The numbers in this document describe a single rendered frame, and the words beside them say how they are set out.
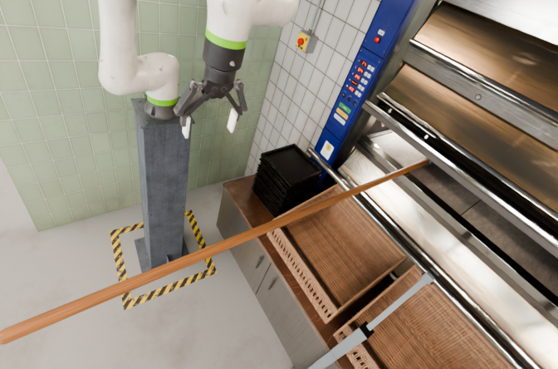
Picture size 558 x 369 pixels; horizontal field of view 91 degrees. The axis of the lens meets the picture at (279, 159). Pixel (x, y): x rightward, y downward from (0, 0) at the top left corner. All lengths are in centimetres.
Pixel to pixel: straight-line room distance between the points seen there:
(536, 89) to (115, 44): 138
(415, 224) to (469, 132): 52
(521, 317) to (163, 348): 175
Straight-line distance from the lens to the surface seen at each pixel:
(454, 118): 138
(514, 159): 134
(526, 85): 129
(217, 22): 63
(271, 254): 162
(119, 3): 100
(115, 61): 109
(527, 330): 163
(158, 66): 117
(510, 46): 133
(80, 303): 83
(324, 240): 179
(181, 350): 200
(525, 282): 151
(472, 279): 159
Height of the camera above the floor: 194
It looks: 39 degrees down
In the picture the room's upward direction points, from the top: 20 degrees clockwise
